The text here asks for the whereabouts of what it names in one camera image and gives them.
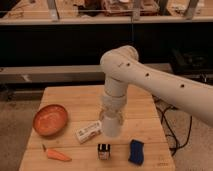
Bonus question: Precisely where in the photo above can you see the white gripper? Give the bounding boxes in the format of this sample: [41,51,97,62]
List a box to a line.
[99,94,126,125]

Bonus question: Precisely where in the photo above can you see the white ceramic cup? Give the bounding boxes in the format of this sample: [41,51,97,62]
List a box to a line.
[102,116,121,137]

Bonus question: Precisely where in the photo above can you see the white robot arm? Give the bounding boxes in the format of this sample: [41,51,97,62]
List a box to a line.
[100,45,213,127]

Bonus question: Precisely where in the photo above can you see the black and white eraser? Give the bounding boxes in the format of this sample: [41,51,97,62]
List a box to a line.
[97,144,111,160]

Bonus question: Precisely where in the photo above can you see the white tube bottle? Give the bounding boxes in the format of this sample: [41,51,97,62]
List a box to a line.
[75,121,101,144]

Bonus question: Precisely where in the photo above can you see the blue sponge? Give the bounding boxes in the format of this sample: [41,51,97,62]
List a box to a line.
[128,140,144,165]

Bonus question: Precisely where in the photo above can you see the orange bowl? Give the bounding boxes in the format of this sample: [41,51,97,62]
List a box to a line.
[33,104,68,136]

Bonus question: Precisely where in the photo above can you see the black box on shelf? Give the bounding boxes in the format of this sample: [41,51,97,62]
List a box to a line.
[170,49,213,75]

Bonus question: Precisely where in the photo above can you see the orange carrot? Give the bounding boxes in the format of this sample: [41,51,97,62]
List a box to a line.
[42,145,71,162]

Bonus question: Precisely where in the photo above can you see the black cable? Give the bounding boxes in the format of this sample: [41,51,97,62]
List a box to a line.
[153,96,194,157]

